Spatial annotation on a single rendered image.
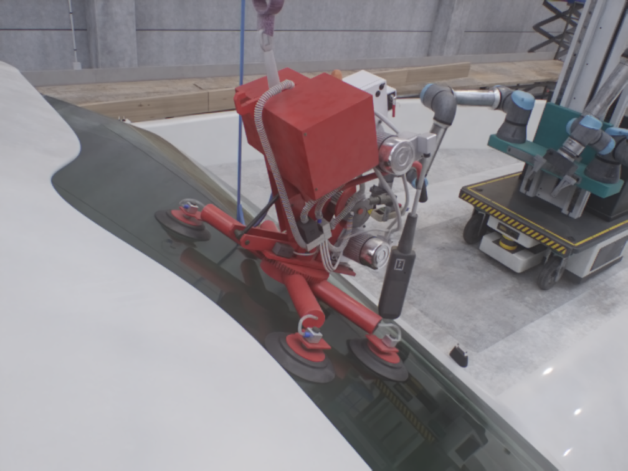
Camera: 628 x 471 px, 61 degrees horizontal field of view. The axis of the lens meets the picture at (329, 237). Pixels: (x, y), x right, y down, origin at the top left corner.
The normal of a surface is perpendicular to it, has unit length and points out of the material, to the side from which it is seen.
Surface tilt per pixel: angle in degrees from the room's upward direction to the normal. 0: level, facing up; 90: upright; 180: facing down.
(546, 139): 90
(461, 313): 0
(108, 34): 90
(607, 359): 10
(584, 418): 21
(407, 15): 90
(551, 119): 90
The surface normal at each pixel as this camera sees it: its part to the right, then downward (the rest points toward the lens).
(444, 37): -0.78, 0.22
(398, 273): 0.03, 0.51
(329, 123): 0.59, 0.48
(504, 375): 0.14, -0.85
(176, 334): 0.42, -0.86
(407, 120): 0.38, 0.52
